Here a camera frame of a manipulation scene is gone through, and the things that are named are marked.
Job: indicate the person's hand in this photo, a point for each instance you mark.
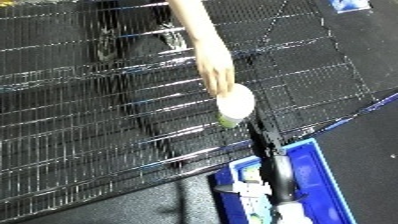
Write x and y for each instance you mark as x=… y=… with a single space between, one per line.
x=216 y=66

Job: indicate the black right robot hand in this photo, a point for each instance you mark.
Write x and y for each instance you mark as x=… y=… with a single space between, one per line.
x=281 y=176

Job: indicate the paper cup with green band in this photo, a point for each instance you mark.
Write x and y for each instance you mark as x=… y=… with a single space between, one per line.
x=235 y=103

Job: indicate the pale right robot forearm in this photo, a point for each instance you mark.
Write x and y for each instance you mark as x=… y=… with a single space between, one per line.
x=293 y=216

